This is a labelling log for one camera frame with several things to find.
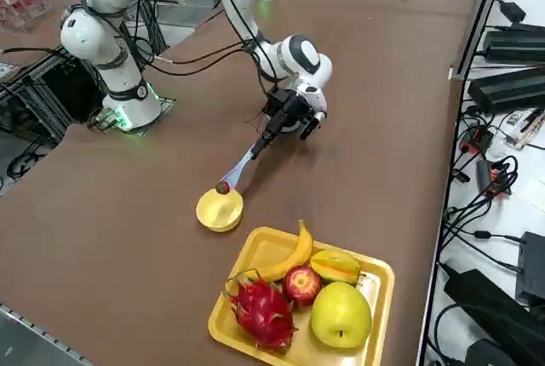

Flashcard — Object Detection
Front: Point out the yellow banana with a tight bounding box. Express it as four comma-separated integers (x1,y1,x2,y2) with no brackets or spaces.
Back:
246,220,315,282

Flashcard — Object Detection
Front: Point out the red apple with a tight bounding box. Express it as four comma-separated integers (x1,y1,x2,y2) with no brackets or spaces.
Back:
284,266,323,310

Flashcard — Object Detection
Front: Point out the pink dragon fruit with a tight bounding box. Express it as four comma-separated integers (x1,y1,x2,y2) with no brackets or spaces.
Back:
223,270,299,352

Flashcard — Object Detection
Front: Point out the yellow-green starfruit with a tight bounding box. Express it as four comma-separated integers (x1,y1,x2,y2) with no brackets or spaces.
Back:
309,249,362,285

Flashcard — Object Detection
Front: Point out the yellow bowl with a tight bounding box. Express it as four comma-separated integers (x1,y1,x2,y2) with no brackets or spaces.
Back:
195,186,245,233

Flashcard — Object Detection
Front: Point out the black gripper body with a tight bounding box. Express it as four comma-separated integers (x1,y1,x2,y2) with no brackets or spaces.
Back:
264,87,314,129

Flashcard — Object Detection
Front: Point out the light blue bowl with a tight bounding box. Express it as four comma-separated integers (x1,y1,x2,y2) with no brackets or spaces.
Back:
272,118,306,134

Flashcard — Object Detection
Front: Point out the large yellow-green apple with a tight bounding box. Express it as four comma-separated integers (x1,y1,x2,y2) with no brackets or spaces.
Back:
310,280,373,349

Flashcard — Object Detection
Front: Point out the black metal rack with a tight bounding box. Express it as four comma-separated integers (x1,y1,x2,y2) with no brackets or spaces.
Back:
0,49,107,146

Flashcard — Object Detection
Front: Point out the black box device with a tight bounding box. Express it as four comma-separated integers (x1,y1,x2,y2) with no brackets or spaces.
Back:
514,232,545,303

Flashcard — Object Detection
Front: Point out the yellow fruit tray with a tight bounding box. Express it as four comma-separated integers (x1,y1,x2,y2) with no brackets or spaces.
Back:
207,226,396,366

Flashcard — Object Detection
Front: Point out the small black power adapter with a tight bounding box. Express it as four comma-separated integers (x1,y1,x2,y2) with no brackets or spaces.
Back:
497,0,527,22

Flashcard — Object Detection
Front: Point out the orange and black device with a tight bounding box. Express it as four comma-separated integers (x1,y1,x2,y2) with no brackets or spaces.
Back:
462,125,495,154

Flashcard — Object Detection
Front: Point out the aluminium camera post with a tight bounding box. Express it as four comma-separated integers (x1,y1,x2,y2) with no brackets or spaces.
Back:
450,0,512,80

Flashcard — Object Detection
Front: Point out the black power supply brick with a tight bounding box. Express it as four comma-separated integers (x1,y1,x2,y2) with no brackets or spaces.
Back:
468,66,545,114
483,23,545,63

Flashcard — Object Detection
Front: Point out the light blue plastic spoon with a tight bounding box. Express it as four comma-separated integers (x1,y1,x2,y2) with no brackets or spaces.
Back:
219,146,256,192

